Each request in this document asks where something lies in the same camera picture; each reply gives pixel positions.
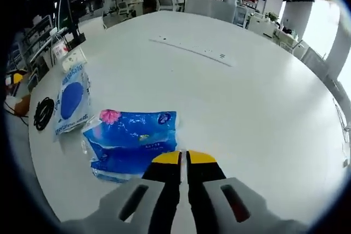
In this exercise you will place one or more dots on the black monitor stand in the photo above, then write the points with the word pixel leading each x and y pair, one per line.
pixel 74 20

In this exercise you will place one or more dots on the green potted plant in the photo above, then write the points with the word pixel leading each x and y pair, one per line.
pixel 272 16

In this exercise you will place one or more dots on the clear water bottle red label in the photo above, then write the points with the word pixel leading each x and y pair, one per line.
pixel 59 50

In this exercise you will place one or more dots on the white office chair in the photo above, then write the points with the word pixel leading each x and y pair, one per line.
pixel 166 3

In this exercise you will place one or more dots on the white table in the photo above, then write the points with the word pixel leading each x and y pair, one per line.
pixel 219 94

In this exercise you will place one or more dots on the white paper cup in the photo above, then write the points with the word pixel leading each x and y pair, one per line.
pixel 73 61

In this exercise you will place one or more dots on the white table socket panel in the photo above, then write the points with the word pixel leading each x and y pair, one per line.
pixel 192 50

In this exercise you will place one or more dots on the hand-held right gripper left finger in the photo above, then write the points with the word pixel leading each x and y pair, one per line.
pixel 164 173

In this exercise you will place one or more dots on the blue tissue packet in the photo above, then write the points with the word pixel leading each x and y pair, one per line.
pixel 131 141

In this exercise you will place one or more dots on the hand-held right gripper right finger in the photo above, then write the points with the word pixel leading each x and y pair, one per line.
pixel 205 173

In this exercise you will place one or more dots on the blue mask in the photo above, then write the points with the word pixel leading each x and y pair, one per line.
pixel 72 99

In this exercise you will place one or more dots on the white desk partition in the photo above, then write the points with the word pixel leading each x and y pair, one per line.
pixel 209 8

